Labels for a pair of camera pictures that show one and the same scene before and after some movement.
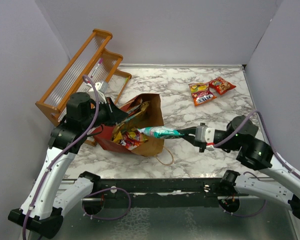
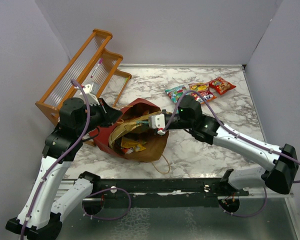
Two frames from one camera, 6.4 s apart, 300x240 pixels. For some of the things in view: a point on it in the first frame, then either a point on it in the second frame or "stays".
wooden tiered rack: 90,64 stays
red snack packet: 221,85 stays
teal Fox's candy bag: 160,132 to 176,93
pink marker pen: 101,60 stays
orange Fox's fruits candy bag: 201,93 stays
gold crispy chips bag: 130,120 to 121,128
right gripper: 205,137 to 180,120
